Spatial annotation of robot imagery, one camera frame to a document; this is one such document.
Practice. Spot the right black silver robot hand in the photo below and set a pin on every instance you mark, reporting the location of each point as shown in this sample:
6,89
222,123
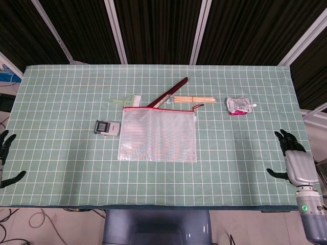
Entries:
301,168

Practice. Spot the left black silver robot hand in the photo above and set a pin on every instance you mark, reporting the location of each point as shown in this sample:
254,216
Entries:
3,153

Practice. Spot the clear mesh zipper pouch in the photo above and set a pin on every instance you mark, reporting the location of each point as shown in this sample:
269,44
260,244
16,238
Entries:
158,135

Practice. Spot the small green hand brush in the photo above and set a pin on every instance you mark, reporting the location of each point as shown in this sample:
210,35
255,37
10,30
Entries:
134,100

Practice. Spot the black box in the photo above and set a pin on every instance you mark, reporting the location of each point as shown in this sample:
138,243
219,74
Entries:
6,103

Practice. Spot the green checked tablecloth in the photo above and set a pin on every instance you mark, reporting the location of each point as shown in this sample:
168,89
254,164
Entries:
64,166

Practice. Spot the blue white box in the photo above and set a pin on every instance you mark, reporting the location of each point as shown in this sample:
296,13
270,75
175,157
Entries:
7,74

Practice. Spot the pink packet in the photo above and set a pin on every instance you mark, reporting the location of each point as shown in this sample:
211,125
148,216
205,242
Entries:
237,113

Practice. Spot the silver spout pouch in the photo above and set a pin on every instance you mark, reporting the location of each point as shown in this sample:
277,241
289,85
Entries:
237,104

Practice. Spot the black curtain panel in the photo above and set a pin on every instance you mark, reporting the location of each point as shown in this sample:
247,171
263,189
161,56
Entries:
250,28
158,28
23,33
84,28
313,76

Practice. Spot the grey date stamp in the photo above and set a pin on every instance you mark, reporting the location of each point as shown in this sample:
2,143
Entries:
110,128

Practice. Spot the bundle of wooden sticks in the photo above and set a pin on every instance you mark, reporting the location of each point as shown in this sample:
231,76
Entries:
194,99

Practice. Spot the small clear plastic wrapper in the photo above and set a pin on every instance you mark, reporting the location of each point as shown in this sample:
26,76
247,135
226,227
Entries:
169,101

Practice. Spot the dark red folded fan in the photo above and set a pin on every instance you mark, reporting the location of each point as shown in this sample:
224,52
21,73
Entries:
173,89

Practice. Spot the blue-grey robot torso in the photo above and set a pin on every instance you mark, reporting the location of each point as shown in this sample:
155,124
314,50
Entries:
155,227

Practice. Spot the white side frame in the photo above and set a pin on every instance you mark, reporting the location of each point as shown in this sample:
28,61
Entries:
314,114

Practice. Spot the white frame post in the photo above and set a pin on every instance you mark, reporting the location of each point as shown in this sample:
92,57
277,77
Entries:
116,30
52,30
201,30
304,38

